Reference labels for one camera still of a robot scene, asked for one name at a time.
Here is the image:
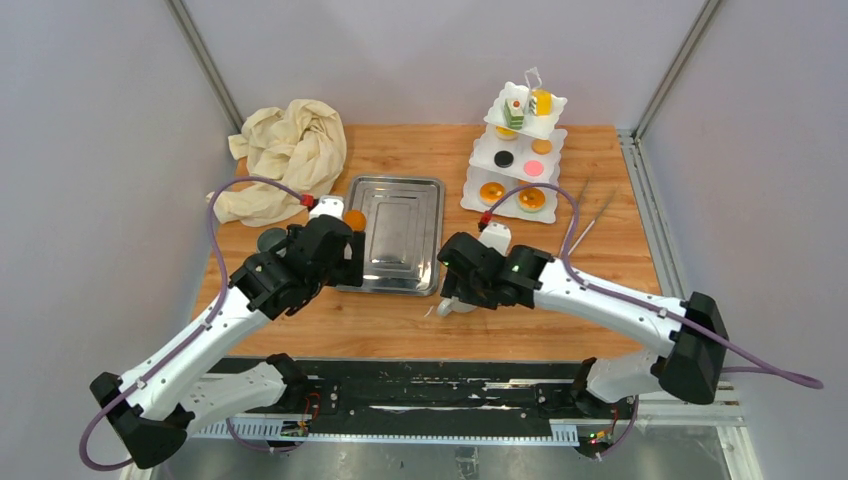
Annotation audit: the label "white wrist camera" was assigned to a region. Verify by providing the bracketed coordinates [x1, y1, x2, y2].
[478, 222, 512, 256]
[309, 195, 345, 220]

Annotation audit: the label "white three-tier dessert stand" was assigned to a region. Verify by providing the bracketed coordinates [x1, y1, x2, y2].
[460, 67, 568, 224]

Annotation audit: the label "stainless steel tray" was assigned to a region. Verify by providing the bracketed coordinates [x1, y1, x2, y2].
[345, 174, 445, 296]

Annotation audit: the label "cream crumpled cloth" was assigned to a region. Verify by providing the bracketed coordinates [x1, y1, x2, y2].
[213, 99, 347, 227]

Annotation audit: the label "yellow cake slice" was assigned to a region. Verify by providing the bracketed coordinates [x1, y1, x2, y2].
[528, 88, 553, 117]

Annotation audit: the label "white and metal tongs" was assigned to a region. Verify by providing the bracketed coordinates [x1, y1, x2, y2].
[557, 175, 621, 261]

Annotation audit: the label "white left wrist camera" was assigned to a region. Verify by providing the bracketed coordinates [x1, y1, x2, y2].
[309, 195, 345, 220]

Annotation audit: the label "white ceramic mug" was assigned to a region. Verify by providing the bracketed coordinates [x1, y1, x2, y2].
[436, 297, 476, 317]

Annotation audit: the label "grey metal cup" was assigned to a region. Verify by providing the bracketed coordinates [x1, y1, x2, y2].
[256, 227, 288, 253]

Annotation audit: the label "orange ball fruit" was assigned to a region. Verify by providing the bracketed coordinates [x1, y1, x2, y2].
[343, 210, 367, 232]

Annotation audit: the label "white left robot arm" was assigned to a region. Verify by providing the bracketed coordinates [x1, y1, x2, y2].
[90, 211, 366, 469]

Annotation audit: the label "pink sandwich cookie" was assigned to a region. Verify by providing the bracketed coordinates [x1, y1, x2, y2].
[523, 160, 545, 178]

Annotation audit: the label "yellow round biscuit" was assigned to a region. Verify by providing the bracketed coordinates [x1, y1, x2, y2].
[531, 139, 553, 155]

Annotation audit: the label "yellow glazed donut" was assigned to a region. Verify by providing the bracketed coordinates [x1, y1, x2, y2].
[495, 127, 518, 141]

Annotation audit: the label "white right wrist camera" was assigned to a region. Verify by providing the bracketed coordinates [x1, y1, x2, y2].
[478, 222, 512, 256]

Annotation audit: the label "green layered cake slice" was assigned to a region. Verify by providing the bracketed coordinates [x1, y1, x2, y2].
[503, 98, 525, 131]

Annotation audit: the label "black sandwich cookie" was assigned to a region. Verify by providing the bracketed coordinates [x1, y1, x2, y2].
[493, 150, 514, 168]

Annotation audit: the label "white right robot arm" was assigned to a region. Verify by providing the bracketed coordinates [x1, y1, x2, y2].
[437, 232, 727, 417]

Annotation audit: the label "orange topped tart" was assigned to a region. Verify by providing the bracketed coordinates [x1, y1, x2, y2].
[478, 182, 506, 207]
[516, 187, 547, 213]

